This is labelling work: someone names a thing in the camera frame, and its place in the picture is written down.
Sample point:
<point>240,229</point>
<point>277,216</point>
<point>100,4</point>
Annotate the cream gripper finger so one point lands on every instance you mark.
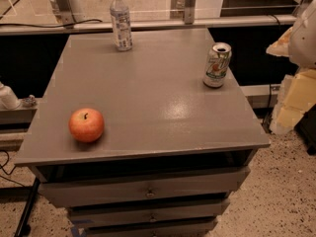
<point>296,96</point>
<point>280,47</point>

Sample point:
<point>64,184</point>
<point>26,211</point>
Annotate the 7up soda can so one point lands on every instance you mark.
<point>217,63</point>

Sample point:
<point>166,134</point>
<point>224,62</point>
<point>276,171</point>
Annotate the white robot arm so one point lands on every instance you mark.
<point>302,43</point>

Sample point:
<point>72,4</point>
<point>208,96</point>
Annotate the grey drawer cabinet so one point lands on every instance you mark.
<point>159,116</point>

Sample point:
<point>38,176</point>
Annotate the middle grey drawer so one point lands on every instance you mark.
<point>148,213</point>

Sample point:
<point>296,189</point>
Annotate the grey drawer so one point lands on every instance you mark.
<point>148,213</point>
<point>137,188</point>
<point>157,229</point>

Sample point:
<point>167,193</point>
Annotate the clear plastic water bottle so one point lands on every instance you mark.
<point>121,25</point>

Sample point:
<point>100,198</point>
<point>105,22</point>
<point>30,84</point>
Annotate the bottom grey drawer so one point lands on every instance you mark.
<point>157,229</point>

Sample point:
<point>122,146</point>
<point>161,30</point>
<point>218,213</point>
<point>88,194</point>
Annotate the red apple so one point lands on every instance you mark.
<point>86,125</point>

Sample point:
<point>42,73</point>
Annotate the top grey drawer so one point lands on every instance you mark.
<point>137,188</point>

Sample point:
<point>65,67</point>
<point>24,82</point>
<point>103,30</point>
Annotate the small metal knob fitting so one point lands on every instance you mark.
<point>30,101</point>

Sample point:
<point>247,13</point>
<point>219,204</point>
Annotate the black stand leg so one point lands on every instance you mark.
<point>23,228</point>

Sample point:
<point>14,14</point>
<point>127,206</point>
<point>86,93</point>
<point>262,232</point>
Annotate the grey metal rail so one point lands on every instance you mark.
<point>101,27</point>

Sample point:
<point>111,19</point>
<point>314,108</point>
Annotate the right metal bracket post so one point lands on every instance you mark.
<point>189,11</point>

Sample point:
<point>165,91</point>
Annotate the metal bracket post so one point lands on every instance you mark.
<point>65,11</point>
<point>189,11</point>

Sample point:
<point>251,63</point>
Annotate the left metal bracket post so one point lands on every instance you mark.
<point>65,11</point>

